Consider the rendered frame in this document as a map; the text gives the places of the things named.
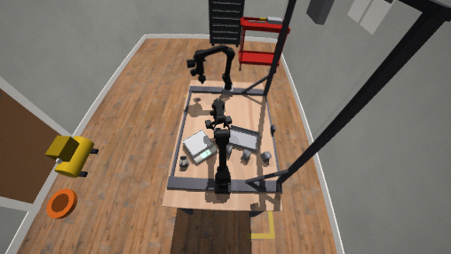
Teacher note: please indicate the white digital scale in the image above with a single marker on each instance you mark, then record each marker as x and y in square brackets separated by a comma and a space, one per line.
[200, 146]

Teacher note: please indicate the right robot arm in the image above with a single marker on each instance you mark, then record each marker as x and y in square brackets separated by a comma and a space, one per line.
[200, 56]

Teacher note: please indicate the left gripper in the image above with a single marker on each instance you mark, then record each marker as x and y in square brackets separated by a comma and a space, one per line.
[209, 124]

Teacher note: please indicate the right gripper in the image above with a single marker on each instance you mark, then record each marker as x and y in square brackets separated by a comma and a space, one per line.
[201, 77]

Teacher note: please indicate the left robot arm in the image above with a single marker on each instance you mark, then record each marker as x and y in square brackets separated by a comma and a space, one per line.
[222, 139]

